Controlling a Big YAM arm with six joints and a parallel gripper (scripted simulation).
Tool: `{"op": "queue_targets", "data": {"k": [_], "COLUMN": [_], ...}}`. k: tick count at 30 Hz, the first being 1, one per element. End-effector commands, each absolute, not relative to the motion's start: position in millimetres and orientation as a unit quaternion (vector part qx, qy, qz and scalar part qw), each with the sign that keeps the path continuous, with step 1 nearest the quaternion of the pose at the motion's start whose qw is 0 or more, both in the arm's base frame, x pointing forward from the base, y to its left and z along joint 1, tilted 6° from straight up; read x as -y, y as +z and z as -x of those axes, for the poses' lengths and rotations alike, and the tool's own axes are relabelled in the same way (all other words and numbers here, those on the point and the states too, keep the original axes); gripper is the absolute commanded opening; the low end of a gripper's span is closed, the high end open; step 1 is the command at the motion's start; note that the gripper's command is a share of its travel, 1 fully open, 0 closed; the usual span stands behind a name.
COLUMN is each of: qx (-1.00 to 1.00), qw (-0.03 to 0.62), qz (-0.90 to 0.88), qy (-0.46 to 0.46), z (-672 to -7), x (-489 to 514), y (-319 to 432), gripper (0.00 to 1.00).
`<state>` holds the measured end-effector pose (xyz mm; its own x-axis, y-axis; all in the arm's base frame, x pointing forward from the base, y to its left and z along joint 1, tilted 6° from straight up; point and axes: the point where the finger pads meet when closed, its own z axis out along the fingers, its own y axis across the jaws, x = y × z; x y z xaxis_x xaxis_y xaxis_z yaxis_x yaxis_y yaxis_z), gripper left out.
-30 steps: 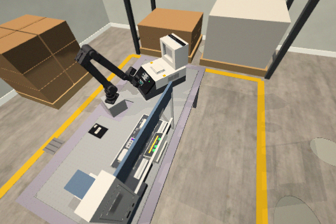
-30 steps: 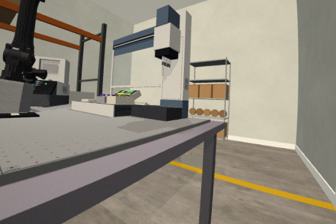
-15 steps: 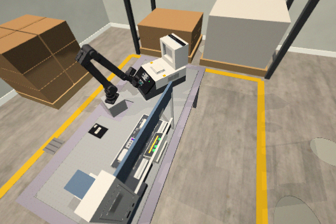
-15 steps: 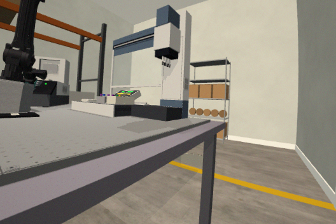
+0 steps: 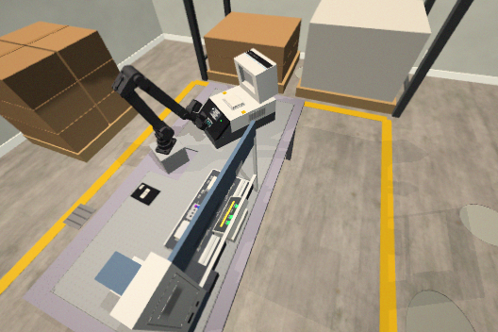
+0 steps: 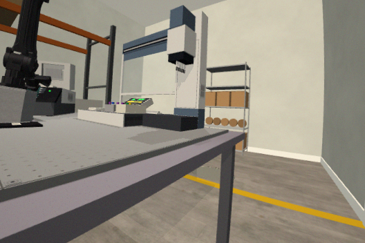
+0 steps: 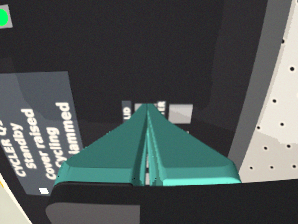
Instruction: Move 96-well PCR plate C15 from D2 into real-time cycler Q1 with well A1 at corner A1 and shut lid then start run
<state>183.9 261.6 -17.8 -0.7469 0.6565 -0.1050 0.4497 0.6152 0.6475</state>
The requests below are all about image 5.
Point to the beige well plate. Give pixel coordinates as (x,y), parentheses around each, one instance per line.
(211,182)
(233,100)

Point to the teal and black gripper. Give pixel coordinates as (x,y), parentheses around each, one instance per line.
(205,115)

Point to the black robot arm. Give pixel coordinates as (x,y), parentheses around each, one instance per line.
(125,85)

